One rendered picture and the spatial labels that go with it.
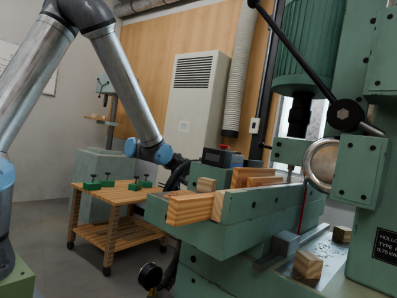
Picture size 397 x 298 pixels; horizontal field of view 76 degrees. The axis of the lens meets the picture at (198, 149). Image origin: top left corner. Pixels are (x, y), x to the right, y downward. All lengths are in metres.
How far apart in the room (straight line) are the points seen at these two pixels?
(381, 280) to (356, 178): 0.21
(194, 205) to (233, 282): 0.26
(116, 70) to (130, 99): 0.11
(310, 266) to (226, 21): 2.47
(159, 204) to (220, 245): 0.16
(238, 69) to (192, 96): 0.46
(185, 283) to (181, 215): 0.35
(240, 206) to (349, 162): 0.20
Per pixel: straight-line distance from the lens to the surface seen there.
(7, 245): 0.83
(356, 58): 0.69
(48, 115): 3.51
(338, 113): 0.56
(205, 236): 0.46
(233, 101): 2.24
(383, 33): 0.56
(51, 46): 0.96
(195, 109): 2.31
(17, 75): 0.93
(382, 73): 0.54
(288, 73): 0.70
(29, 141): 3.47
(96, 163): 2.74
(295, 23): 0.76
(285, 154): 0.72
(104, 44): 0.90
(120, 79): 0.92
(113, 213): 1.85
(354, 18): 0.72
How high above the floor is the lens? 1.03
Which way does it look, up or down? 3 degrees down
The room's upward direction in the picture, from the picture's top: 9 degrees clockwise
